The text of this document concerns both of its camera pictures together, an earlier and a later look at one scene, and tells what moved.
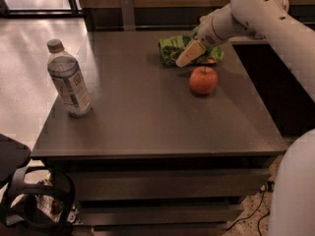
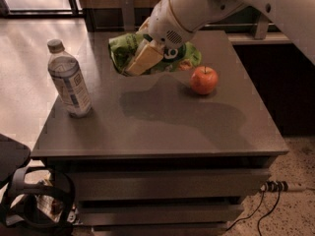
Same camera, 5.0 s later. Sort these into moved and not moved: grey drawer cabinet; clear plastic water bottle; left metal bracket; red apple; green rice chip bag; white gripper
Moved: green rice chip bag; white gripper
Not moved: left metal bracket; grey drawer cabinet; clear plastic water bottle; red apple
